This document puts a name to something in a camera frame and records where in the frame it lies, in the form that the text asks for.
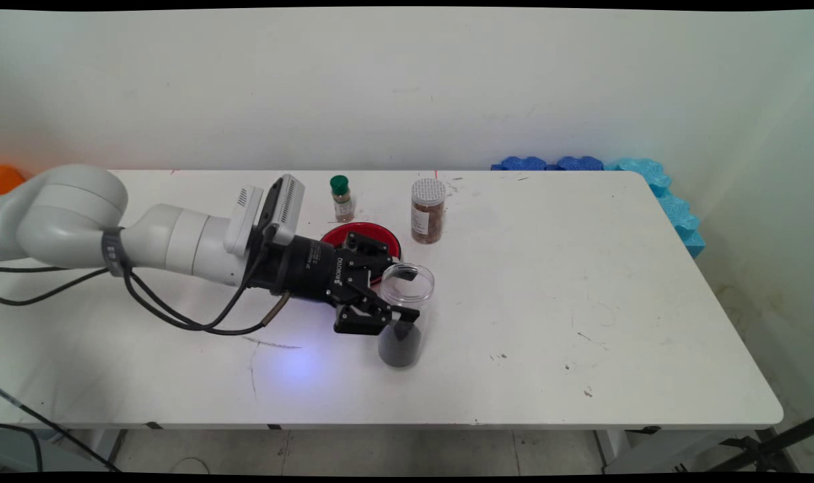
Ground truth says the light blue foam mat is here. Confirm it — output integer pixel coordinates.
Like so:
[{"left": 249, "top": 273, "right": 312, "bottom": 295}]
[{"left": 605, "top": 158, "right": 707, "bottom": 259}]

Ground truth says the clear jar with black powder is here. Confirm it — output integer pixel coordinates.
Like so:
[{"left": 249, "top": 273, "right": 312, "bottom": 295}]
[{"left": 378, "top": 262, "right": 436, "bottom": 368}]

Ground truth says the red bowl with black powder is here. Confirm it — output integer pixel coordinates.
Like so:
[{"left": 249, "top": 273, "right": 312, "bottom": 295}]
[{"left": 319, "top": 222, "right": 403, "bottom": 286}]

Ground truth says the black stand bar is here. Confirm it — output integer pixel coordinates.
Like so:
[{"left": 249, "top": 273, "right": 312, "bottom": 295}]
[{"left": 705, "top": 416, "right": 814, "bottom": 474}]

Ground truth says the small green-capped spice bottle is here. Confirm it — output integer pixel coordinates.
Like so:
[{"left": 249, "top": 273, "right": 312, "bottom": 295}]
[{"left": 329, "top": 175, "right": 356, "bottom": 223}]

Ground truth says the black floor cable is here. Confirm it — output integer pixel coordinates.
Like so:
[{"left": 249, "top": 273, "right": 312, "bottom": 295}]
[{"left": 0, "top": 386, "right": 119, "bottom": 474}]

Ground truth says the grey velcro arm strap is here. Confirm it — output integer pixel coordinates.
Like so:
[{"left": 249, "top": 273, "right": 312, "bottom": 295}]
[{"left": 101, "top": 228, "right": 127, "bottom": 277}]

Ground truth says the white-lidded brown spice jar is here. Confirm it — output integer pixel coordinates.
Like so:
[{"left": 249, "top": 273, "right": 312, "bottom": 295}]
[{"left": 410, "top": 178, "right": 447, "bottom": 245}]

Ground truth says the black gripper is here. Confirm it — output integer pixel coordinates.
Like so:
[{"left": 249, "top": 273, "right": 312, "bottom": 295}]
[{"left": 249, "top": 231, "right": 421, "bottom": 336}]

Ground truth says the grey table leg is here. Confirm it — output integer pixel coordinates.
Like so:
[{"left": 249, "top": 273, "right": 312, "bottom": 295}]
[{"left": 0, "top": 429, "right": 122, "bottom": 474}]

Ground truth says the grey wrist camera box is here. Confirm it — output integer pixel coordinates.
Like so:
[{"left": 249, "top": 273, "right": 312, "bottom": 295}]
[{"left": 267, "top": 174, "right": 307, "bottom": 246}]

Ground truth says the black camera cable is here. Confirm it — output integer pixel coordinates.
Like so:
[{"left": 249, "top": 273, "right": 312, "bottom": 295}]
[{"left": 121, "top": 225, "right": 276, "bottom": 331}]

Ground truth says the orange object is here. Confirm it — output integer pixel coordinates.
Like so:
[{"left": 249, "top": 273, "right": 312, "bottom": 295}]
[{"left": 0, "top": 164, "right": 26, "bottom": 195}]

